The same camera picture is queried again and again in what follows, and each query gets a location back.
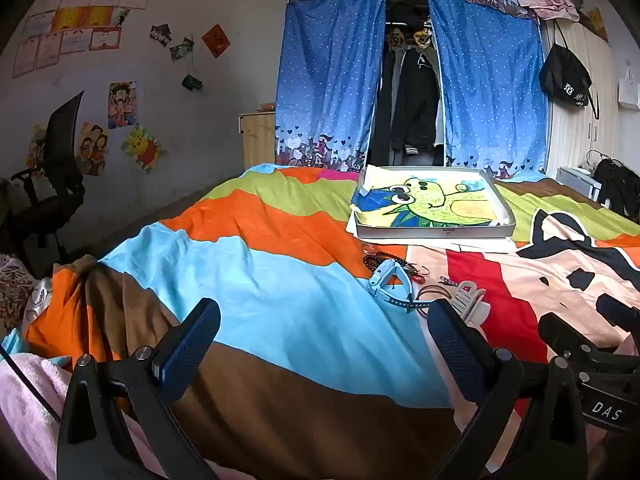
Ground cartoon family poster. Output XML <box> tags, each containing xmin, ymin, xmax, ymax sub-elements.
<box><xmin>75</xmin><ymin>121</ymin><xmax>111</xmax><ymax>177</ymax></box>

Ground beige wardrobe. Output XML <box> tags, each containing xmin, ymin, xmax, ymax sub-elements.
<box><xmin>542</xmin><ymin>10</ymin><xmax>622</xmax><ymax>182</ymax></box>

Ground blue dotted curtain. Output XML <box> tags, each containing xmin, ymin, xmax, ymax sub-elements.
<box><xmin>429</xmin><ymin>0</ymin><xmax>551</xmax><ymax>175</ymax></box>
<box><xmin>275</xmin><ymin>0</ymin><xmax>388</xmax><ymax>171</ymax></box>

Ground anime character poster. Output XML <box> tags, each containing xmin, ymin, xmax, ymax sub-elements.
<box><xmin>107</xmin><ymin>81</ymin><xmax>139</xmax><ymax>130</ymax></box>

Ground white hair claw clip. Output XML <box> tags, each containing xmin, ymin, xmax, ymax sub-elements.
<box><xmin>442</xmin><ymin>281</ymin><xmax>491</xmax><ymax>327</ymax></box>

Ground black office chair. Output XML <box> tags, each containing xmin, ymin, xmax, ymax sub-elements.
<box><xmin>9</xmin><ymin>91</ymin><xmax>87</xmax><ymax>267</ymax></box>

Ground brown hair ties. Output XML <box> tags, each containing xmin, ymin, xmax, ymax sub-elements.
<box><xmin>416</xmin><ymin>283</ymin><xmax>458</xmax><ymax>302</ymax></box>

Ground white paper bag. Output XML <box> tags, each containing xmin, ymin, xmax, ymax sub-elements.
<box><xmin>617</xmin><ymin>67</ymin><xmax>640</xmax><ymax>111</ymax></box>

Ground pink fleece blanket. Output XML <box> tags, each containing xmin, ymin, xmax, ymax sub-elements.
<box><xmin>0</xmin><ymin>352</ymin><xmax>168</xmax><ymax>480</ymax></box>

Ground black cable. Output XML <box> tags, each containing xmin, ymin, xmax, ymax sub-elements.
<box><xmin>0</xmin><ymin>345</ymin><xmax>62</xmax><ymax>423</ymax></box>

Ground white shallow cardboard box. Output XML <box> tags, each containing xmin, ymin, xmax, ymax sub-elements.
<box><xmin>346</xmin><ymin>165</ymin><xmax>517</xmax><ymax>241</ymax></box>

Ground black clothing heap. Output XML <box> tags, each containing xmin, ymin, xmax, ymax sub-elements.
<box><xmin>592</xmin><ymin>156</ymin><xmax>640</xmax><ymax>222</ymax></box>

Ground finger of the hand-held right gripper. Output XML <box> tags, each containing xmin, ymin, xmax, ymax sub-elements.
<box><xmin>537</xmin><ymin>312</ymin><xmax>640</xmax><ymax>376</ymax></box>
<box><xmin>596</xmin><ymin>294</ymin><xmax>640</xmax><ymax>335</ymax></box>

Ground hanging dark clothes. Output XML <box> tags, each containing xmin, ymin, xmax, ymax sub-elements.
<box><xmin>369</xmin><ymin>25</ymin><xmax>446</xmax><ymax>167</ymax></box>

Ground black tote bag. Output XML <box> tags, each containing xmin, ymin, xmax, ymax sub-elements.
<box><xmin>538</xmin><ymin>20</ymin><xmax>601</xmax><ymax>121</ymax></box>

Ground black bead bracelet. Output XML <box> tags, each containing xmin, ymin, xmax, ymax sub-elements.
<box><xmin>362</xmin><ymin>251</ymin><xmax>426</xmax><ymax>277</ymax></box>

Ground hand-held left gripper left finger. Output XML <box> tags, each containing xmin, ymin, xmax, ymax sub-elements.
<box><xmin>56</xmin><ymin>298</ymin><xmax>222</xmax><ymax>480</ymax></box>

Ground cartoon dinosaur drawing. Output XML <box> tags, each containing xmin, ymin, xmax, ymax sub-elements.
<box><xmin>351</xmin><ymin>169</ymin><xmax>511</xmax><ymax>228</ymax></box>

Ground patterned pillow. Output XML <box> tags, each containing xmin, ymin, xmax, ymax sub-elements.
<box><xmin>0</xmin><ymin>257</ymin><xmax>42</xmax><ymax>332</ymax></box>

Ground wooden cabinet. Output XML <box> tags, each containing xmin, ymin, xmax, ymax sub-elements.
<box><xmin>238</xmin><ymin>110</ymin><xmax>277</xmax><ymax>171</ymax></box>

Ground red square paper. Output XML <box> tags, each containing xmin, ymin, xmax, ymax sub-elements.
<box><xmin>201</xmin><ymin>23</ymin><xmax>231</xmax><ymax>59</ymax></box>

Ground cluster of wall certificates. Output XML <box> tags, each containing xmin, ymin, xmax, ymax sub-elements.
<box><xmin>12</xmin><ymin>0</ymin><xmax>150</xmax><ymax>79</ymax></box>

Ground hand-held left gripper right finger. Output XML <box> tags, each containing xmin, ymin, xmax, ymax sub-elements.
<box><xmin>426</xmin><ymin>299</ymin><xmax>590</xmax><ymax>480</ymax></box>

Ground colourful striped bedspread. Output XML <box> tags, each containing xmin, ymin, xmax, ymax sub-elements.
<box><xmin>25</xmin><ymin>164</ymin><xmax>640</xmax><ymax>480</ymax></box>

